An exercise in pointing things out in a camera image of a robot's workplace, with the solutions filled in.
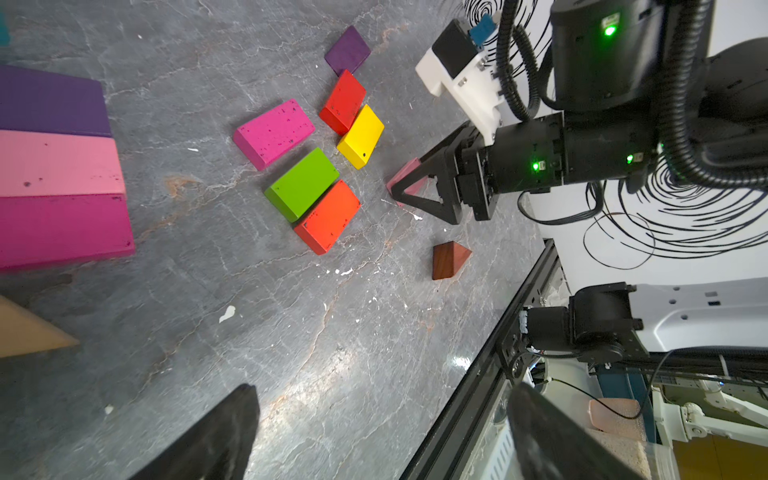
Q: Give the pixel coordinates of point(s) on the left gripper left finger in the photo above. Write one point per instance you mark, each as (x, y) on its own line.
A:
(218, 446)

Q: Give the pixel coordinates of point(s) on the light pink block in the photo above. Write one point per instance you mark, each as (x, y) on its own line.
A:
(44, 164)
(414, 188)

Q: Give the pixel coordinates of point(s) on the brown triangle block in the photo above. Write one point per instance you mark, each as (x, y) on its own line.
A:
(448, 259)

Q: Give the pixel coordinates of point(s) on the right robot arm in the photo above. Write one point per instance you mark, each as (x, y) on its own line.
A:
(623, 88)

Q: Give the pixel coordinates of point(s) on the magenta block bottom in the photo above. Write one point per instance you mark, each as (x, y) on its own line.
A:
(271, 135)

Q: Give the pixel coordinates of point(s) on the green block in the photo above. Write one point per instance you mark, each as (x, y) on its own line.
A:
(295, 192)

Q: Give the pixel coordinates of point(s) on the red block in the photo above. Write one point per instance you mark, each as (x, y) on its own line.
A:
(343, 104)
(323, 225)

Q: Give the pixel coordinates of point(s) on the tan wooden block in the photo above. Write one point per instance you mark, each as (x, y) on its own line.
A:
(23, 332)

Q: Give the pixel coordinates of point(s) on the magenta block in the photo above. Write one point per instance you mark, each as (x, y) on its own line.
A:
(50, 230)
(271, 135)

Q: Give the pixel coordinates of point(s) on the yellow block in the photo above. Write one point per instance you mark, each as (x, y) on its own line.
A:
(358, 144)

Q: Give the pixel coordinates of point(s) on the teal triangle block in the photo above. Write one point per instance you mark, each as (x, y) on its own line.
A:
(4, 32)

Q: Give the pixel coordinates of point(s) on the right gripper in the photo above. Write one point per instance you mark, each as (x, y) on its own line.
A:
(469, 181)

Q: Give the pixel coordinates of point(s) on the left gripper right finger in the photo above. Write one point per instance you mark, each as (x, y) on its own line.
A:
(549, 445)

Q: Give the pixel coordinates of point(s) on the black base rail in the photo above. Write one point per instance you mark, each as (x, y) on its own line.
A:
(447, 447)

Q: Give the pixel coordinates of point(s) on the purple block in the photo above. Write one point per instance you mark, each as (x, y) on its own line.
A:
(348, 53)
(44, 102)

